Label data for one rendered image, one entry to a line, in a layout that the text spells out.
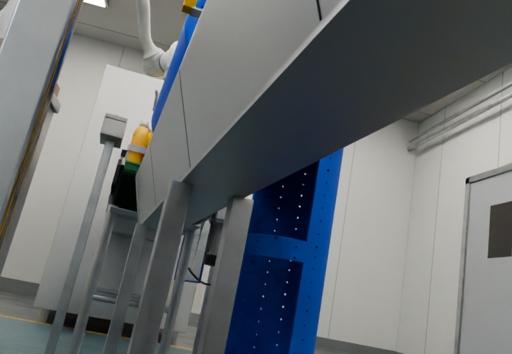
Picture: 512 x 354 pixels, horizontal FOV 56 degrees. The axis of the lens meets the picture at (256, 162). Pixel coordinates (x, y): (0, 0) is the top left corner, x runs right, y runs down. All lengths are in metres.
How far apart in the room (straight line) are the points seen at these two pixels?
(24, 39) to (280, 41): 0.30
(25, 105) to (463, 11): 0.46
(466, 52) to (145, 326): 0.80
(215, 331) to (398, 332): 6.10
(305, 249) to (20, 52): 1.10
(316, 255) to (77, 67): 5.78
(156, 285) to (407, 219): 6.35
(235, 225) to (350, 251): 5.79
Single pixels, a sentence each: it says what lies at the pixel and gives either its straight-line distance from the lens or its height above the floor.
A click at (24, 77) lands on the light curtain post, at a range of 0.62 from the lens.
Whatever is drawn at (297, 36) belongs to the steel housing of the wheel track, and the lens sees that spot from 0.46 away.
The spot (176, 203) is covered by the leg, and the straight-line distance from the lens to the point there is 1.04.
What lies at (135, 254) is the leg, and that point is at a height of 0.50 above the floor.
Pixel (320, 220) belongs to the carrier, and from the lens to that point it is 1.57.
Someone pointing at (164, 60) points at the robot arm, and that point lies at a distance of 2.44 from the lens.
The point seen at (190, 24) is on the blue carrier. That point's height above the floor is 1.08.
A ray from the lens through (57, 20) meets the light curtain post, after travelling 0.65.
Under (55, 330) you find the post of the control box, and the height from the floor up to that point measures 0.15.
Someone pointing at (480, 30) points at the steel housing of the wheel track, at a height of 0.63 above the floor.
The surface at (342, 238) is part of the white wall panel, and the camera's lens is 6.79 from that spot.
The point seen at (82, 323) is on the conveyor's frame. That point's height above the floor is 0.18.
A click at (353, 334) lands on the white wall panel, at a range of 6.83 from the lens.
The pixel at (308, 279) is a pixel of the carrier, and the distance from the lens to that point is 1.54.
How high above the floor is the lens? 0.41
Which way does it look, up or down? 16 degrees up
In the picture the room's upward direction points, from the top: 11 degrees clockwise
